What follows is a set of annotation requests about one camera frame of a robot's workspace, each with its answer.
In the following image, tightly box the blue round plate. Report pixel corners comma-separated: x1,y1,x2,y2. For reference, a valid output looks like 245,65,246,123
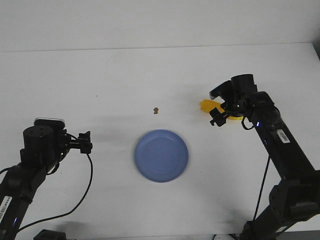
133,129,189,183

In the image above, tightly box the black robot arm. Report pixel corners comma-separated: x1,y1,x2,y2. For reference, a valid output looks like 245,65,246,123
0,121,93,240
209,74,320,240

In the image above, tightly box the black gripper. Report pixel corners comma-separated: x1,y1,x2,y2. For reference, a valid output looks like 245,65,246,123
209,94,246,127
53,129,93,163

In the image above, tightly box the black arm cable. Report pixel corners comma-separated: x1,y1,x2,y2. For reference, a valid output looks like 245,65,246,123
241,116,272,222
0,134,94,233

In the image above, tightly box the small brown crumb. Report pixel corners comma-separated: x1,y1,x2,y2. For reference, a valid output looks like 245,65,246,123
153,107,159,115

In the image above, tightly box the yellow corn cob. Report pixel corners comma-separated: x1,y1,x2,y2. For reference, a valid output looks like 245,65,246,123
199,99,243,121

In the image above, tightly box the white object at table edge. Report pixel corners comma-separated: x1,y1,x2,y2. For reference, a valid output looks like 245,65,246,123
212,234,229,240

